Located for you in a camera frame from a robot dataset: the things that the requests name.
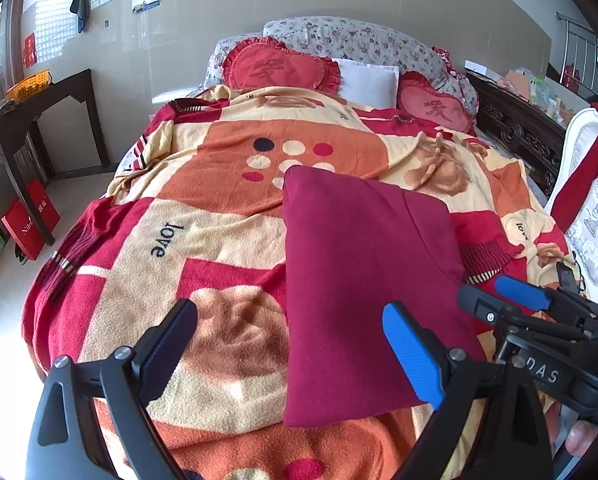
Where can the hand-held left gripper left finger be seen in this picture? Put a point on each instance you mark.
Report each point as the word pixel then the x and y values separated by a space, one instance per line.
pixel 169 342

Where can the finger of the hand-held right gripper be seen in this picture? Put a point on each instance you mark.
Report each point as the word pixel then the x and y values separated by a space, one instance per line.
pixel 481 302
pixel 521 292

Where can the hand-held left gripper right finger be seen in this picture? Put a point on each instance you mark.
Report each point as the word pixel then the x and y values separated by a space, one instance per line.
pixel 411 355

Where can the maroon knit sweater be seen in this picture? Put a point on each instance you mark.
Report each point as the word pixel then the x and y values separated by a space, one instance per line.
pixel 359 285

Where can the person's right hand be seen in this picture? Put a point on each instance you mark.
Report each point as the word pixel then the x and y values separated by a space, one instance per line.
pixel 581 440

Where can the dark carved nightstand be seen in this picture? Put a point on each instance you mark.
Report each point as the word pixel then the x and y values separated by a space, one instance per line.
pixel 519 130

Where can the orange red printed blanket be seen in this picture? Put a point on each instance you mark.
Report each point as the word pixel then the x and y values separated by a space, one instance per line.
pixel 219 170

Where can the white upholstered chair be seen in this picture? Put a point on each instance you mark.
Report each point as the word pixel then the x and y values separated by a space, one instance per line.
pixel 586 125

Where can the small red heart pillow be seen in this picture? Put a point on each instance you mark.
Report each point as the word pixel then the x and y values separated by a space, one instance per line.
pixel 434 107

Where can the pile of colourful packets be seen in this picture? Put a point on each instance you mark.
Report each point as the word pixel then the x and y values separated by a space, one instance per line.
pixel 534 90

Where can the white flat box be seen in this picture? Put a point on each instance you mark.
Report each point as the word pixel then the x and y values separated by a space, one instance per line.
pixel 476 66

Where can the white pillow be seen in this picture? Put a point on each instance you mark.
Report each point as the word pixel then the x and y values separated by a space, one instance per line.
pixel 369 82

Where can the metal railing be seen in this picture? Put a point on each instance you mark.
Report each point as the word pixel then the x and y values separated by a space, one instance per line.
pixel 576 45

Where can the dark wooden table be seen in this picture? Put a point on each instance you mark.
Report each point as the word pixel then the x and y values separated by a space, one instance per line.
pixel 64 85

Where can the orange plastic basket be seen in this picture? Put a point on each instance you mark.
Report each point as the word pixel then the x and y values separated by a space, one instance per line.
pixel 29 85

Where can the large red heart pillow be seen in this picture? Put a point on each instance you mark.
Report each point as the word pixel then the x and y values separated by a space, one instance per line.
pixel 279 67

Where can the dark hanging cloth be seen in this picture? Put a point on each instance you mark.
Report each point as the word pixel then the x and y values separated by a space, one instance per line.
pixel 80 2

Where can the red paper wall decoration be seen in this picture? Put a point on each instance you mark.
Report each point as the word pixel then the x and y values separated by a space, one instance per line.
pixel 29 50

